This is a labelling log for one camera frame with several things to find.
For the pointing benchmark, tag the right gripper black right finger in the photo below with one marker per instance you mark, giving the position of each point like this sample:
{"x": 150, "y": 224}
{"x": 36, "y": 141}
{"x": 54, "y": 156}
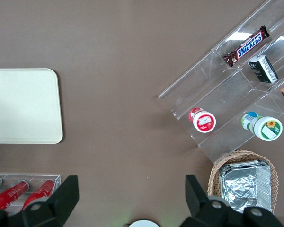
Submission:
{"x": 203, "y": 212}

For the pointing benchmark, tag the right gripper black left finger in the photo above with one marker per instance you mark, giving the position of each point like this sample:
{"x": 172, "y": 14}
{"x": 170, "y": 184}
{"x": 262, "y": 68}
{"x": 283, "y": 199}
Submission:
{"x": 54, "y": 205}

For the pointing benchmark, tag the deep light wicker basket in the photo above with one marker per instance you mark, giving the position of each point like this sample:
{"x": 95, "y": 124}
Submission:
{"x": 274, "y": 179}

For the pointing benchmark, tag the beige plastic serving tray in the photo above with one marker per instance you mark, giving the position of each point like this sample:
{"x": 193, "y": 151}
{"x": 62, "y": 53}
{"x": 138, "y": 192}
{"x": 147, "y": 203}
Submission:
{"x": 23, "y": 106}

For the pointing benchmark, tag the clear acrylic bottle rack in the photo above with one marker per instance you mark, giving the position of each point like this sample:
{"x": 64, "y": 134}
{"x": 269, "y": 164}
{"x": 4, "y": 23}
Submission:
{"x": 54, "y": 178}

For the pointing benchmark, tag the aluminium foil container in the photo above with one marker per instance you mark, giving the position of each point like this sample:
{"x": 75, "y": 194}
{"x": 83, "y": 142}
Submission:
{"x": 241, "y": 186}

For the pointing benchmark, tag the red lidded yogurt cup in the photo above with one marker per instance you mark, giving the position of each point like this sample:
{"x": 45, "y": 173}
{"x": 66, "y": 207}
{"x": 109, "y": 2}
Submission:
{"x": 203, "y": 120}

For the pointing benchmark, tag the green lidded yogurt cup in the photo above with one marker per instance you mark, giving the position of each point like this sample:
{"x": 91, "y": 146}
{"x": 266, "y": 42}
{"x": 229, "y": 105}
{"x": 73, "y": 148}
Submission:
{"x": 265, "y": 126}

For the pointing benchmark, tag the clear acrylic stepped display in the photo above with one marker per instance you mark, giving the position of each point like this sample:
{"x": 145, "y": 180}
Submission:
{"x": 227, "y": 94}

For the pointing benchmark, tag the small black white carton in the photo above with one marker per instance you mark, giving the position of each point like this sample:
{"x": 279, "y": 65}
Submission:
{"x": 262, "y": 69}

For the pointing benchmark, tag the snickers chocolate bar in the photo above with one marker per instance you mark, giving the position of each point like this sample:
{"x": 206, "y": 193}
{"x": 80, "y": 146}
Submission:
{"x": 247, "y": 47}

